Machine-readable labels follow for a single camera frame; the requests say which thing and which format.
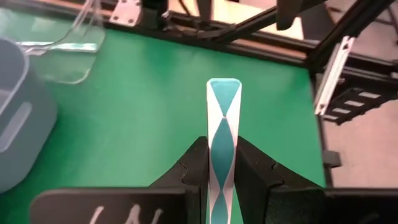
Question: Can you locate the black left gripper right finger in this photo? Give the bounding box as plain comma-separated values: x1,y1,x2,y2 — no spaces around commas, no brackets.
234,136,326,224

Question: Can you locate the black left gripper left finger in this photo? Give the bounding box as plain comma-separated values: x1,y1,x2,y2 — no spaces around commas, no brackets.
150,136,210,224

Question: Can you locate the white teal patterned handle silverware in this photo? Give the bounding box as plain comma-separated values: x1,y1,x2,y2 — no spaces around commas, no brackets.
205,77,243,224
17,41,98,53

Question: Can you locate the silver aluminium extrusion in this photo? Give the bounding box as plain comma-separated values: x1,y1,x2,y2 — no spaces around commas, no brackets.
313,35,356,116

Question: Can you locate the clear plastic bin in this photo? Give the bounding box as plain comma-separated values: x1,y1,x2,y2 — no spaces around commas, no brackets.
14,0,106,85

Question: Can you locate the dark grey-blue plastic bin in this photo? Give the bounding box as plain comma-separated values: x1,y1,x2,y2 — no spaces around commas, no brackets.
0,36,59,194

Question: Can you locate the black corner bracket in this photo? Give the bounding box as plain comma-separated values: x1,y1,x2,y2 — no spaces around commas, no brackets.
323,151,343,169

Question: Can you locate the silver bracket plate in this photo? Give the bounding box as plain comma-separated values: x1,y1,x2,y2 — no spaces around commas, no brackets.
109,0,143,27

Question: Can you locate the black aluminium table frame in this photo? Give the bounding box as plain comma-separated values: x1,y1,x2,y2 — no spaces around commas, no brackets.
0,0,398,190

